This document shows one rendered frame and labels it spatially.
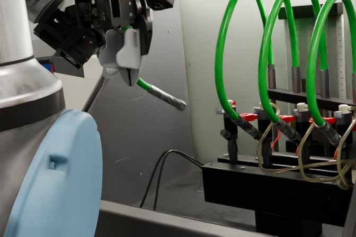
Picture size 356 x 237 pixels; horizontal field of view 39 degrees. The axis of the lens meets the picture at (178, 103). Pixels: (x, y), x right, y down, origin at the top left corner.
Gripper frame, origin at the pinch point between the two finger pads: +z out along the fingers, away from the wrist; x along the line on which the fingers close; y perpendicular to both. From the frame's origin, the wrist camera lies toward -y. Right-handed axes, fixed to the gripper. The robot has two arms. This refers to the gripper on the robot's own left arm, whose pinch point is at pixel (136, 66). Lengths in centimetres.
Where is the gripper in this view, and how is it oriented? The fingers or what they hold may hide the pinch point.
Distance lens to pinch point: 102.5
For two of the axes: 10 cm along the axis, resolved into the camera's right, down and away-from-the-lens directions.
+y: -5.7, 7.9, -2.2
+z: 7.7, 6.1, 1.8
